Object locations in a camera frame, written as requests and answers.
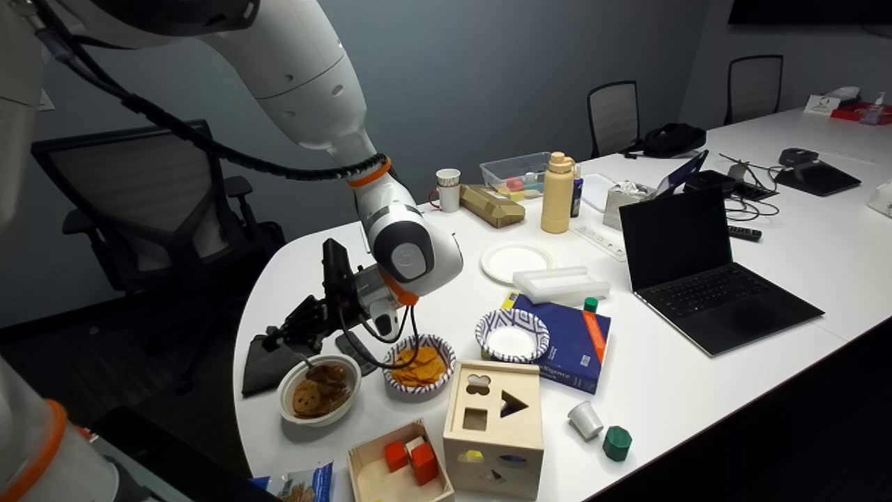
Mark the dark grey folded cloth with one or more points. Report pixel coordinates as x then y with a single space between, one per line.
265 368

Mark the white jar red label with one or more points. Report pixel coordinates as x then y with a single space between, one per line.
446 188

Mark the clear plastic container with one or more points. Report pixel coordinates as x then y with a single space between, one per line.
516 175

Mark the black bag on table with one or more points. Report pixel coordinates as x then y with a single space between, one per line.
669 140

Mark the green hexagonal block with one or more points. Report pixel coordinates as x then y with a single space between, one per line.
616 444

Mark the far left office chair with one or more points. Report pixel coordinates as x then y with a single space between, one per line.
615 117

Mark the patterned paper plate with chips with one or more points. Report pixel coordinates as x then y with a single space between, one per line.
419 368

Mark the orange wooden block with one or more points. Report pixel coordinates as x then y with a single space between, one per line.
425 464

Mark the white bowl of pretzels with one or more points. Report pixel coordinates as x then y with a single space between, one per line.
307 401

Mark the red wooden block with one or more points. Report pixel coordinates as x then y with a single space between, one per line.
397 454

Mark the blue pretzel snack bag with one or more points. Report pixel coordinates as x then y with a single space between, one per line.
300 486

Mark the wooden block tray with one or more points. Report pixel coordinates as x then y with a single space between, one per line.
492 207

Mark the wooden shape sorter box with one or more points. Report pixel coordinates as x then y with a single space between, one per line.
495 429

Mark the white empty plate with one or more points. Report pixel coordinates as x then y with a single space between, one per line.
502 262

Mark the black laptop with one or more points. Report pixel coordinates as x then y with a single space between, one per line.
681 262

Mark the office chair near robot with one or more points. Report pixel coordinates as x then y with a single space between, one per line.
157 209

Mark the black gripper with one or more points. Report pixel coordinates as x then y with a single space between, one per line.
348 299

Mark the empty patterned paper plate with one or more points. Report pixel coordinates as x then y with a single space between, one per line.
511 334

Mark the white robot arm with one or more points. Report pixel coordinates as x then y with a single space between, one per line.
286 60

